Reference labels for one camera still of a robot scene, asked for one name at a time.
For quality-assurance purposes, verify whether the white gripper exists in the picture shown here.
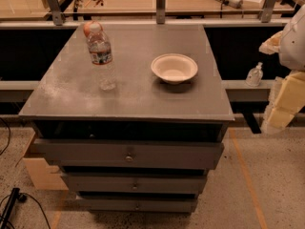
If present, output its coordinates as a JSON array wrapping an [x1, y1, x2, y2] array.
[[258, 5, 305, 134]]

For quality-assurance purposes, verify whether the clear plastic water bottle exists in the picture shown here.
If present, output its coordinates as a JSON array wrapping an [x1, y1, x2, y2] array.
[[87, 30, 116, 91]]

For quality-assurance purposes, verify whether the clear hand sanitizer bottle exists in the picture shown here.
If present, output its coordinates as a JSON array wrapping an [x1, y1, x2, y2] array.
[[246, 62, 263, 87]]

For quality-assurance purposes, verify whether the white paper bowl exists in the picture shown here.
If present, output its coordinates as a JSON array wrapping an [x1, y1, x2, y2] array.
[[151, 53, 198, 85]]

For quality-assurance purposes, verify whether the grey drawer cabinet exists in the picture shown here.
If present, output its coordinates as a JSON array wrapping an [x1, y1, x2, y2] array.
[[20, 25, 234, 213]]

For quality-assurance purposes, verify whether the cardboard box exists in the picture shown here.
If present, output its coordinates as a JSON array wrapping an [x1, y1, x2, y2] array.
[[22, 132, 70, 191]]

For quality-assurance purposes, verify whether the grey metal railing frame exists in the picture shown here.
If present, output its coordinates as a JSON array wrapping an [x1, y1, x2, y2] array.
[[0, 0, 305, 103]]

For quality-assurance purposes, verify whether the black cable on floor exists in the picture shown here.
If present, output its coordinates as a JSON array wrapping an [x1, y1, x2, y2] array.
[[0, 117, 51, 229]]

